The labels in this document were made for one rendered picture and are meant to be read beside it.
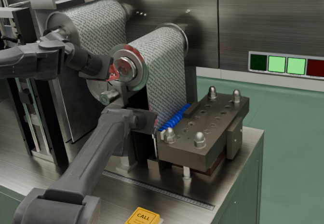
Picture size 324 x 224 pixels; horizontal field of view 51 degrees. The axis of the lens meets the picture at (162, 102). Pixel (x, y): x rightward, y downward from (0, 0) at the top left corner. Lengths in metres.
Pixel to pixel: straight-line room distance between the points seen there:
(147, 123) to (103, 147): 0.33
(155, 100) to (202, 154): 0.23
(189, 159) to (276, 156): 1.82
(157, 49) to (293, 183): 1.73
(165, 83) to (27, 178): 0.57
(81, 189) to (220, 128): 0.63
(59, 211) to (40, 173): 0.74
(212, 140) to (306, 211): 1.41
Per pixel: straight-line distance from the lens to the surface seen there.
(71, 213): 0.52
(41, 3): 1.15
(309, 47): 1.14
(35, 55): 0.80
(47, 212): 0.52
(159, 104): 1.08
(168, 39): 1.12
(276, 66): 1.17
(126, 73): 1.01
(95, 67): 0.91
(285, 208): 2.35
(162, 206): 1.01
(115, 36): 1.25
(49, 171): 1.25
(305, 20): 1.12
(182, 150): 1.00
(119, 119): 0.79
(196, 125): 1.11
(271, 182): 2.53
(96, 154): 0.65
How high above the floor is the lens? 1.59
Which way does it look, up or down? 26 degrees down
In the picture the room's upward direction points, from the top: 6 degrees counter-clockwise
